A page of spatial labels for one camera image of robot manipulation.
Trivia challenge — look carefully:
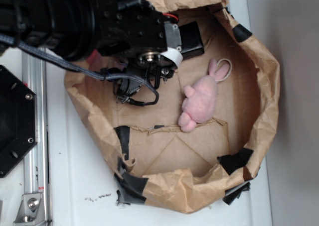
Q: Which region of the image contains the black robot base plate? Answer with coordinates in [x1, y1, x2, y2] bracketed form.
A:
[0, 65, 36, 178]

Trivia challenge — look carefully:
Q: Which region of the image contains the brown paper bag tray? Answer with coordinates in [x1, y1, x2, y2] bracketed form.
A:
[64, 0, 280, 214]

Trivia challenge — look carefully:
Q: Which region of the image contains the grey braided cable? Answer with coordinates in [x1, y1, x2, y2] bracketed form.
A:
[0, 33, 160, 106]

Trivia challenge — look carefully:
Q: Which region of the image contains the black leather box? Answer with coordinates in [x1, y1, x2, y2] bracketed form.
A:
[179, 21, 205, 60]

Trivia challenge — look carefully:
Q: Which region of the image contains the pink plush bunny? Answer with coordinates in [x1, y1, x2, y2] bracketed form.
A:
[178, 58, 232, 132]

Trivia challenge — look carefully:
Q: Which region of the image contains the aluminium extrusion rail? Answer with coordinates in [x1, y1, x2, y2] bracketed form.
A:
[13, 53, 52, 226]

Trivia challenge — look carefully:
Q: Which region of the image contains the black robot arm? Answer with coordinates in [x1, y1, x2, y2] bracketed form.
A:
[0, 0, 183, 107]

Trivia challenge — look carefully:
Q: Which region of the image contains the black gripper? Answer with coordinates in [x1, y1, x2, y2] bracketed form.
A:
[95, 0, 183, 104]

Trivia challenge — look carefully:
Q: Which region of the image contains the metal corner bracket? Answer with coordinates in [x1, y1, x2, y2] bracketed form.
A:
[12, 193, 46, 226]

